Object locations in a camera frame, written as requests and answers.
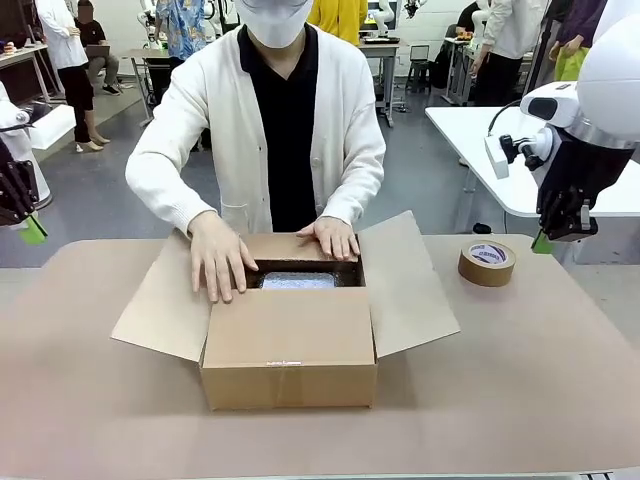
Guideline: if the white foam block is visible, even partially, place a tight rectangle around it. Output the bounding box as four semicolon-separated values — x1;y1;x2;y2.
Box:
28;103;77;150

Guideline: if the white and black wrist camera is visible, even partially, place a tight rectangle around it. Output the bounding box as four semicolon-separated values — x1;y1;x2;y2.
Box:
483;127;556;180

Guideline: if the bubble wrapped clock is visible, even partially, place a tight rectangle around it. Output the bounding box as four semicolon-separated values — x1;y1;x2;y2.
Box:
259;269;338;292

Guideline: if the person in yellow shirt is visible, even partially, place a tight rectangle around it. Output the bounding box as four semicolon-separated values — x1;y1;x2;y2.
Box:
305;0;370;47

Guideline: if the black stool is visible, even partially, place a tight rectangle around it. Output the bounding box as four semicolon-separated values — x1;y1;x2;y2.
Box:
404;59;434;95

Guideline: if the person's right forearm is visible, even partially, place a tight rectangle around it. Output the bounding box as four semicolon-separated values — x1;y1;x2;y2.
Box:
124;144;224;239

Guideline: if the seated person in black shirt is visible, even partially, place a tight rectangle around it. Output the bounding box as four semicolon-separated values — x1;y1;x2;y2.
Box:
74;0;124;97

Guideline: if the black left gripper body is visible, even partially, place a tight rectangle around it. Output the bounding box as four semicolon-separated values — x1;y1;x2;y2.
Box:
0;138;24;201

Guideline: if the person's right hand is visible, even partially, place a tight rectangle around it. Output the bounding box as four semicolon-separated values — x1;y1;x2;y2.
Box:
187;209;260;305

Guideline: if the black tripod pole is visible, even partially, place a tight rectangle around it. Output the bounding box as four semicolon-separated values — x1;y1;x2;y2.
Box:
528;0;560;94

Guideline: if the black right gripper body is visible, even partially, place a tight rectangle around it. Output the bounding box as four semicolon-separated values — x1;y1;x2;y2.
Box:
537;130;635;202

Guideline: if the grey work table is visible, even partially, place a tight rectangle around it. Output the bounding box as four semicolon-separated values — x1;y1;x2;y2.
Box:
442;34;479;107

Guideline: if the person in white shirt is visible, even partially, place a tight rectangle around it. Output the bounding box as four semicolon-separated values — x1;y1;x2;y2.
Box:
35;0;111;154

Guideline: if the grey metal table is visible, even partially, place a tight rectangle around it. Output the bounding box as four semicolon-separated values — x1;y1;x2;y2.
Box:
124;47;176;127
357;37;410;130

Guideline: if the person in blue patterned shirt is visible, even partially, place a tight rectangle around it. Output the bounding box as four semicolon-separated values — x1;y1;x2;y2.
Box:
153;0;210;64

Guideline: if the white table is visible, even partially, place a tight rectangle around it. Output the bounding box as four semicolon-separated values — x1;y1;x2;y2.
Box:
423;105;640;236

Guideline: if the person in white cardigan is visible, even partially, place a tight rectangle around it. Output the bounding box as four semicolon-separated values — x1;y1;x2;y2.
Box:
124;0;387;236

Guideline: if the person's left hand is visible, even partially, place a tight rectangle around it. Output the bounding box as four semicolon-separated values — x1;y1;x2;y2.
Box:
296;215;362;262

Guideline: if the brown cardboard box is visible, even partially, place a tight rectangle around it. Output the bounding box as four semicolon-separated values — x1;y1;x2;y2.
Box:
109;209;462;413

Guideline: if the white face mask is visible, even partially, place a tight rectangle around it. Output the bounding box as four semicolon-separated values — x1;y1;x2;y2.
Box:
233;0;315;50

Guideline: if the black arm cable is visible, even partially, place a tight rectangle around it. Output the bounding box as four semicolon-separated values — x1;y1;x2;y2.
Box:
487;99;524;136

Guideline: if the person's left forearm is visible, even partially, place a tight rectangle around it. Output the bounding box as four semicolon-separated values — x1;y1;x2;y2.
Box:
318;144;387;229

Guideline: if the person in beige sweater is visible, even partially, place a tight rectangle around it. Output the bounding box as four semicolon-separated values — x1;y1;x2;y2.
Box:
468;0;544;108

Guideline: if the brown packing tape roll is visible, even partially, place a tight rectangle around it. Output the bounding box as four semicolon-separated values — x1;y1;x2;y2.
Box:
457;239;518;288

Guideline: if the person in purple top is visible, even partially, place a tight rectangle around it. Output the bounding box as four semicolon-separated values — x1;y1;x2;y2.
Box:
547;0;610;84

